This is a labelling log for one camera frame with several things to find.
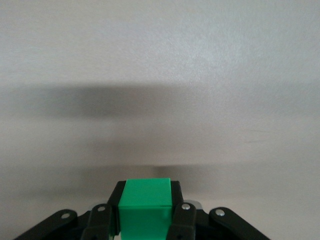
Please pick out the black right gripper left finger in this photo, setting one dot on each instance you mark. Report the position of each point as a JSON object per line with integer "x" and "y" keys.
{"x": 98, "y": 220}

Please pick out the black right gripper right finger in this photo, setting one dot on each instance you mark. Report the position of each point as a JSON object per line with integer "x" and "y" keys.
{"x": 182, "y": 220}

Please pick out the green cube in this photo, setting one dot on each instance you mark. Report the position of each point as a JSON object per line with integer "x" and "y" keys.
{"x": 145, "y": 205}

